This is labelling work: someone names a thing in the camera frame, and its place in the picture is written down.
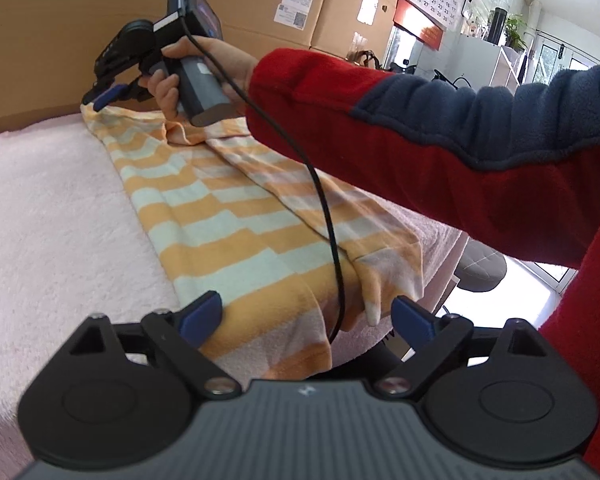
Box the orange white striped shirt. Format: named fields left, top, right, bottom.
left=82, top=106, right=425, bottom=382

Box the red fleece right forearm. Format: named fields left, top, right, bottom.
left=246, top=49, right=600, bottom=472

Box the person right hand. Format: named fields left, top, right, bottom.
left=138, top=36, right=259, bottom=122

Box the grey stool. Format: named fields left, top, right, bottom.
left=437, top=238, right=507, bottom=314

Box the large cardboard box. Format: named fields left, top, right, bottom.
left=0, top=0, right=339, bottom=137

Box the pink fleece towel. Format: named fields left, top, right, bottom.
left=0, top=112, right=467, bottom=479

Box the white shipping label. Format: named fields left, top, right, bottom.
left=274, top=0, right=313, bottom=30

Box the right cardboard box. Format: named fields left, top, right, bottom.
left=311, top=0, right=398, bottom=58

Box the white shelf unit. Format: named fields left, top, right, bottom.
left=429, top=31, right=531, bottom=94

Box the glass door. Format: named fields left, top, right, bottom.
left=521, top=32, right=600, bottom=294

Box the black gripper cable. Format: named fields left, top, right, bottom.
left=179, top=16, right=349, bottom=345

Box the wall calendar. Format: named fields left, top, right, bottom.
left=393, top=0, right=460, bottom=51

